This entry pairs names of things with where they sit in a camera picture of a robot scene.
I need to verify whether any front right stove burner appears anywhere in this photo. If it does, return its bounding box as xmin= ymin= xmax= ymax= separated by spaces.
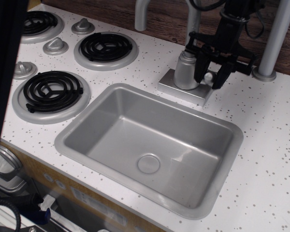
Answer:
xmin=12 ymin=71 xmax=91 ymax=125

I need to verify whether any silver knob front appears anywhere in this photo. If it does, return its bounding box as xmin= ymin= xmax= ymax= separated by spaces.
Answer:
xmin=14 ymin=61 xmax=37 ymax=80

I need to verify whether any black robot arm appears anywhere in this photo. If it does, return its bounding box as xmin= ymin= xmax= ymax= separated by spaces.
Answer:
xmin=185 ymin=0 xmax=265 ymax=89

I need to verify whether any grey plastic sink basin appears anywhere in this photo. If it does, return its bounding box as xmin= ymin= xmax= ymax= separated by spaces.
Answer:
xmin=55 ymin=84 xmax=244 ymax=219

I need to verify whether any back right stove burner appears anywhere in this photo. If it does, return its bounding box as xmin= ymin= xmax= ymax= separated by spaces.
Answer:
xmin=73 ymin=32 xmax=139 ymax=71

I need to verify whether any silver oven door handle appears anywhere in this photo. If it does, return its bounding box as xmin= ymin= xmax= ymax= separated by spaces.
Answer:
xmin=0 ymin=145 xmax=22 ymax=181

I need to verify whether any back left stove burner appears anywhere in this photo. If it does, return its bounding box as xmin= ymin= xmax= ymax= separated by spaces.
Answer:
xmin=20 ymin=11 xmax=64 ymax=44

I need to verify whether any stove burner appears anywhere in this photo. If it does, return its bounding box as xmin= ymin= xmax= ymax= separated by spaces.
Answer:
xmin=12 ymin=71 xmax=91 ymax=125
xmin=73 ymin=32 xmax=139 ymax=71
xmin=20 ymin=11 xmax=64 ymax=44

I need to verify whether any dark foreground post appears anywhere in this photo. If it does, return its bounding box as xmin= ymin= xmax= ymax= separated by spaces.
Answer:
xmin=0 ymin=0 xmax=29 ymax=136

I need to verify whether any silver faucet lever handle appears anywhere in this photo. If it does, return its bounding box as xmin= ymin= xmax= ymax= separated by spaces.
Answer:
xmin=201 ymin=71 xmax=217 ymax=87

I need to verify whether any silver knob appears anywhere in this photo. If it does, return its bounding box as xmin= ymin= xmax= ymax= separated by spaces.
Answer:
xmin=71 ymin=18 xmax=95 ymax=35
xmin=43 ymin=37 xmax=69 ymax=56
xmin=14 ymin=61 xmax=37 ymax=80

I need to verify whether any grey support pole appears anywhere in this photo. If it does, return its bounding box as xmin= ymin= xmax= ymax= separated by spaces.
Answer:
xmin=252 ymin=0 xmax=290 ymax=82

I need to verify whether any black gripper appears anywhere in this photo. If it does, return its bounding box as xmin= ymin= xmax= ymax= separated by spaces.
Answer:
xmin=186 ymin=14 xmax=257 ymax=89

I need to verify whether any silver knob back right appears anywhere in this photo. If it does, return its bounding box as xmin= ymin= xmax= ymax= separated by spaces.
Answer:
xmin=71 ymin=18 xmax=95 ymax=35

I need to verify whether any black cable near pole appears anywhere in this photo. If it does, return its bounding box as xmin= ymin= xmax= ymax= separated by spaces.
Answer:
xmin=245 ymin=9 xmax=265 ymax=40

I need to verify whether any silver toy faucet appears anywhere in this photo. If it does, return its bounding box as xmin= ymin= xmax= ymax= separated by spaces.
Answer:
xmin=134 ymin=0 xmax=213 ymax=107

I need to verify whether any silver knob middle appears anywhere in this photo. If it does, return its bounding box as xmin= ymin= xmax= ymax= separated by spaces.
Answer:
xmin=43 ymin=37 xmax=69 ymax=56

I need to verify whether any black cable bottom left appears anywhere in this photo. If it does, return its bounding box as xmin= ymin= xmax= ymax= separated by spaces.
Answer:
xmin=0 ymin=193 xmax=44 ymax=230

